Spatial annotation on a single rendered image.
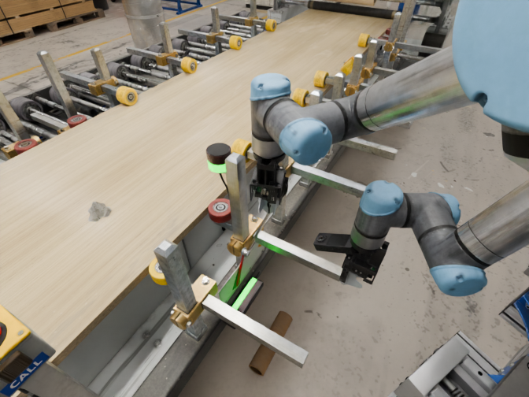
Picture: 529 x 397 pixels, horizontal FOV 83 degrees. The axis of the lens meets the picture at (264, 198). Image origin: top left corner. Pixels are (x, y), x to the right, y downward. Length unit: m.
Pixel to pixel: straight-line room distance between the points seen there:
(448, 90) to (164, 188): 0.87
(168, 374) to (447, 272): 0.72
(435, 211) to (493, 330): 1.47
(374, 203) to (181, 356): 0.66
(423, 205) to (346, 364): 1.16
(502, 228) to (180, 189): 0.86
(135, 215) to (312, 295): 1.14
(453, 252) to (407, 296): 1.38
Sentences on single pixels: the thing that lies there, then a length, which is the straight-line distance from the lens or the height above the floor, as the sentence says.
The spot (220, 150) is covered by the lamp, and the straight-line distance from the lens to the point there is 0.73.
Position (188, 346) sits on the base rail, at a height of 0.70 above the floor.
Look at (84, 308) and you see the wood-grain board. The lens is 0.87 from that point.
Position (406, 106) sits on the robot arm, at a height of 1.39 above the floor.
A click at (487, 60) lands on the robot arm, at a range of 0.21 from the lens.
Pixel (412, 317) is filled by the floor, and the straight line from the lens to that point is 1.91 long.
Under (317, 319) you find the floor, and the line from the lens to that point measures 1.76.
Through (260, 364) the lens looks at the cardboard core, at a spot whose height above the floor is 0.08.
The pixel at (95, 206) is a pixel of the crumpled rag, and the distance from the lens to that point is 1.09.
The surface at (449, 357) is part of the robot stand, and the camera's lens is 0.70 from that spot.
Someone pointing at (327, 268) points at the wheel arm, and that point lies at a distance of 0.88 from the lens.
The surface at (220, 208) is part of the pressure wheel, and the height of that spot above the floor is 0.91.
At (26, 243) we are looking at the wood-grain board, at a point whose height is 0.90.
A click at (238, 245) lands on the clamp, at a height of 0.87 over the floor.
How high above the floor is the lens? 1.58
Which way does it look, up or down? 44 degrees down
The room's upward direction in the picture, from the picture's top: straight up
